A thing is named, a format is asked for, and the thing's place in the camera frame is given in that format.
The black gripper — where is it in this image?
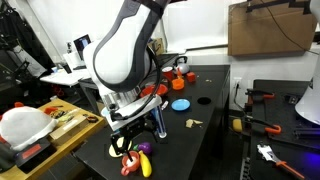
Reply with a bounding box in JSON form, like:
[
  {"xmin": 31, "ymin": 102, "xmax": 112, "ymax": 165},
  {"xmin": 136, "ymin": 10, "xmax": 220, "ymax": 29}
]
[{"xmin": 110, "ymin": 115, "xmax": 157, "ymax": 162}]

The yellow toy banana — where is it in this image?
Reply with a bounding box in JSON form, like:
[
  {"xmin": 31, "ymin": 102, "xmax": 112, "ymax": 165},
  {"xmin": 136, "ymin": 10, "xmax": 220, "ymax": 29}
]
[{"xmin": 139, "ymin": 150, "xmax": 152, "ymax": 177}]

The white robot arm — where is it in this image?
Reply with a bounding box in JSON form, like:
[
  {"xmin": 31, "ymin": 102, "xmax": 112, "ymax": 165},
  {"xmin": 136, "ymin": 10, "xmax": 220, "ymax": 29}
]
[{"xmin": 83, "ymin": 0, "xmax": 179, "ymax": 155}]

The white small plate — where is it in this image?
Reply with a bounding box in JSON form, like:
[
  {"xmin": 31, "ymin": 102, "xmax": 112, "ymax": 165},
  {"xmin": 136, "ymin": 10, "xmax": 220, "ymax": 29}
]
[{"xmin": 108, "ymin": 137, "xmax": 132, "ymax": 158}]

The pink toy mug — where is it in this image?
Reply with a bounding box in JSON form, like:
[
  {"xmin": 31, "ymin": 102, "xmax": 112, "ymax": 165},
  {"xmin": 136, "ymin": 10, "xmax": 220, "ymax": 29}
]
[{"xmin": 121, "ymin": 151, "xmax": 140, "ymax": 176}]

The purple toy eggplant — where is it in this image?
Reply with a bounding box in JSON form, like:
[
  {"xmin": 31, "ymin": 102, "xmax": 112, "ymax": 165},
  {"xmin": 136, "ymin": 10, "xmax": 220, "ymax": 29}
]
[{"xmin": 133, "ymin": 142, "xmax": 152, "ymax": 155}]

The red plastic bowl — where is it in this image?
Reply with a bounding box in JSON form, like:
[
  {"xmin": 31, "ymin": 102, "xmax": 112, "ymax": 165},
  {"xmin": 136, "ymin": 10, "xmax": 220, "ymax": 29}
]
[{"xmin": 139, "ymin": 83, "xmax": 169, "ymax": 98}]

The blue round plate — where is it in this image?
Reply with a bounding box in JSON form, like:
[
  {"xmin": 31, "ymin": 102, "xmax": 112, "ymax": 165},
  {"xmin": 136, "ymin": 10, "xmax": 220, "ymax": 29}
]
[{"xmin": 171, "ymin": 99, "xmax": 190, "ymax": 111}]

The yellow wooden table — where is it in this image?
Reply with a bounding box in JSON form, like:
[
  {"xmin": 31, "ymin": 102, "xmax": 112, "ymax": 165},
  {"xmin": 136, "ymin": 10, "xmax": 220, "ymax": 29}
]
[{"xmin": 0, "ymin": 97, "xmax": 108, "ymax": 180}]

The small orange bowl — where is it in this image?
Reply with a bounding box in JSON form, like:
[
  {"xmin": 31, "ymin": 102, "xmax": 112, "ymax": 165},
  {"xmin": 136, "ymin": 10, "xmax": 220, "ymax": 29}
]
[{"xmin": 172, "ymin": 79, "xmax": 184, "ymax": 90}]

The red plastic cup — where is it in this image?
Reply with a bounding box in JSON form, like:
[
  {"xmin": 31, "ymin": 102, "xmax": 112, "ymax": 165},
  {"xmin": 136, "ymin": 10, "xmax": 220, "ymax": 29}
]
[{"xmin": 162, "ymin": 66, "xmax": 173, "ymax": 81}]

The red cube block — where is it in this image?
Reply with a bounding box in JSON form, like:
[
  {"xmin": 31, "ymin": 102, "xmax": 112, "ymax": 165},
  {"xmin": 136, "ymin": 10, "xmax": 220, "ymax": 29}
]
[{"xmin": 186, "ymin": 72, "xmax": 196, "ymax": 82}]

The grey metal kettle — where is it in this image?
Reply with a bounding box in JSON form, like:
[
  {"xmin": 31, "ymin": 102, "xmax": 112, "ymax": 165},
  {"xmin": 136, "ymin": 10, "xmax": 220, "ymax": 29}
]
[{"xmin": 173, "ymin": 56, "xmax": 190, "ymax": 74}]

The white plastic bag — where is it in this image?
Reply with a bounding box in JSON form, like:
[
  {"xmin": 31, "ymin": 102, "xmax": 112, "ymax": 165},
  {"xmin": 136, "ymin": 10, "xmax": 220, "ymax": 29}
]
[{"xmin": 0, "ymin": 106, "xmax": 58, "ymax": 151}]

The brown cardboard box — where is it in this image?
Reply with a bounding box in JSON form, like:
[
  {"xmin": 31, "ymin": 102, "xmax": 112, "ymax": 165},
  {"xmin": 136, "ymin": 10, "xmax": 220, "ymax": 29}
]
[{"xmin": 228, "ymin": 0, "xmax": 317, "ymax": 56}]

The silver camera mount plate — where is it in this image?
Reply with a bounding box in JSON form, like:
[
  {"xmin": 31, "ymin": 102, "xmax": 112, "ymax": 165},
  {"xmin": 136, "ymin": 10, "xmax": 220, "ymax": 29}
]
[{"xmin": 101, "ymin": 95, "xmax": 162, "ymax": 131}]

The orange handled clamp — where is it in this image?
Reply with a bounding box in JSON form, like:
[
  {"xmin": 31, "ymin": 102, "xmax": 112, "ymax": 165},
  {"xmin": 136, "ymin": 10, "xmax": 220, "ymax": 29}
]
[{"xmin": 243, "ymin": 116, "xmax": 282, "ymax": 136}]

